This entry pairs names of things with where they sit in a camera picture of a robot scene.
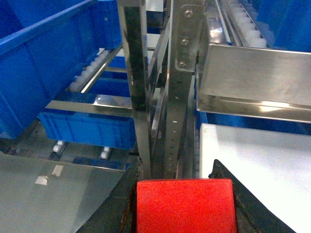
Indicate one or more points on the steel shelf upright post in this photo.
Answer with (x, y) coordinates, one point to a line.
(186, 20)

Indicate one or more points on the large blue bin upper right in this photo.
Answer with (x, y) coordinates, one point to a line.
(285, 24)

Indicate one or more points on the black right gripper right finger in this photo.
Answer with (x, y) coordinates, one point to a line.
(252, 215)

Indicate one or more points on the stainless steel front shelf rail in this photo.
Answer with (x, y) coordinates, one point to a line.
(252, 82)

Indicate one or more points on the small blue crate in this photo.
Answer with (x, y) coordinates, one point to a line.
(92, 129)

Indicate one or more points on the steel slanted tray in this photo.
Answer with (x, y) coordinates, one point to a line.
(42, 196)

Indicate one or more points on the large blue bin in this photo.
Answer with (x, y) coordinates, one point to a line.
(285, 24)
(43, 45)

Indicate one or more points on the large blue bin upper left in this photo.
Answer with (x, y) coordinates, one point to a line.
(43, 45)

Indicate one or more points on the red magnetic block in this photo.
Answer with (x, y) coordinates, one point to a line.
(186, 206)

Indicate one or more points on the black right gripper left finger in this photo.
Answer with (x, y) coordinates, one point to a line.
(118, 213)

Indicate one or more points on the white roller track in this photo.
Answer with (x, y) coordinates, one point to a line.
(242, 25)

